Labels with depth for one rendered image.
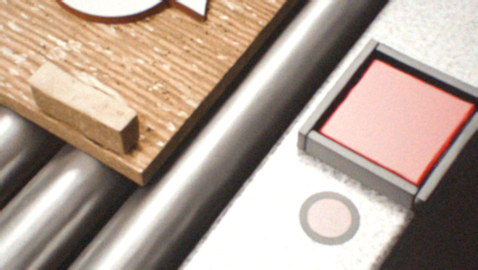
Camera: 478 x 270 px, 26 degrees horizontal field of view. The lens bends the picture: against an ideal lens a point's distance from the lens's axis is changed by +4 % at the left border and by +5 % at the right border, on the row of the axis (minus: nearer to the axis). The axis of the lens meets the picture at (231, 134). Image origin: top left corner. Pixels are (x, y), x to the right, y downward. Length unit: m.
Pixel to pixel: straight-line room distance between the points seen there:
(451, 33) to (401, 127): 0.08
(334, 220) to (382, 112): 0.07
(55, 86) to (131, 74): 0.05
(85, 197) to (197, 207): 0.06
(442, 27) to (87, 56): 0.20
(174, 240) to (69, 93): 0.09
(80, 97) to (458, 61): 0.22
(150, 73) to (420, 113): 0.15
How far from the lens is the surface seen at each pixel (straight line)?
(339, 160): 0.54
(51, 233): 0.54
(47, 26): 0.59
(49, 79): 0.54
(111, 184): 0.56
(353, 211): 0.54
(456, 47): 0.61
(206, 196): 0.55
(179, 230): 0.54
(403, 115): 0.56
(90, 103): 0.52
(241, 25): 0.58
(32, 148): 0.58
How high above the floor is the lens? 1.39
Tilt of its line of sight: 57 degrees down
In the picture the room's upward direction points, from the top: 2 degrees counter-clockwise
